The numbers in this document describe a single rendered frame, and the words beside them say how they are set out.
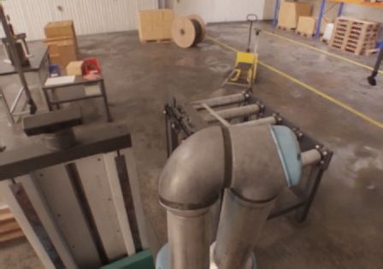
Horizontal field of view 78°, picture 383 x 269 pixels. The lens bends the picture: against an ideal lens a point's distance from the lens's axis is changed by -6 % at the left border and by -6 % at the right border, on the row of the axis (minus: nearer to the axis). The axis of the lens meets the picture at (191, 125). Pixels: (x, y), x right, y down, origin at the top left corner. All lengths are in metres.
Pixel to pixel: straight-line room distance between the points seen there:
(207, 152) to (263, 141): 0.10
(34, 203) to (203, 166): 0.50
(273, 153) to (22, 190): 0.60
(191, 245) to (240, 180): 0.16
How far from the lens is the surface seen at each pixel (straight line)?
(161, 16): 9.30
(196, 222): 0.48
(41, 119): 0.65
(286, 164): 0.45
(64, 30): 8.69
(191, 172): 0.42
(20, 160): 0.69
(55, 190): 0.81
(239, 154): 0.43
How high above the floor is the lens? 2.14
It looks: 32 degrees down
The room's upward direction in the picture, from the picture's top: straight up
